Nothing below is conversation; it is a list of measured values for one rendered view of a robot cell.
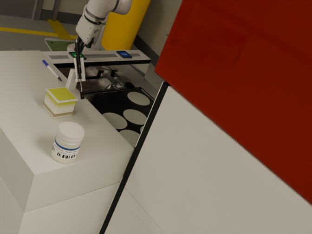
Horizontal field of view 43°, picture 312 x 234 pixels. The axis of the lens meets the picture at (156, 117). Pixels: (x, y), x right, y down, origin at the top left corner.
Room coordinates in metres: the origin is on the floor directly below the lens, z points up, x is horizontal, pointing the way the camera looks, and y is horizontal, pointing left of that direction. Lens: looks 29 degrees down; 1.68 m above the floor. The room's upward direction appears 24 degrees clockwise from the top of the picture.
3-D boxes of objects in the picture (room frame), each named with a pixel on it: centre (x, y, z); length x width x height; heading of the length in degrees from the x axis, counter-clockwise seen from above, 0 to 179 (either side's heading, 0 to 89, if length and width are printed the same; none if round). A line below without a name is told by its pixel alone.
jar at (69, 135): (0.87, 0.19, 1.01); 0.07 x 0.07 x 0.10
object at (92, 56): (1.60, 0.33, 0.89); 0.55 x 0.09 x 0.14; 144
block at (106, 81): (1.54, 0.25, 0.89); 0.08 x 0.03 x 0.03; 54
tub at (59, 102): (1.06, 0.30, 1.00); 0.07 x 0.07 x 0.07; 55
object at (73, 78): (1.20, 0.31, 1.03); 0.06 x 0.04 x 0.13; 54
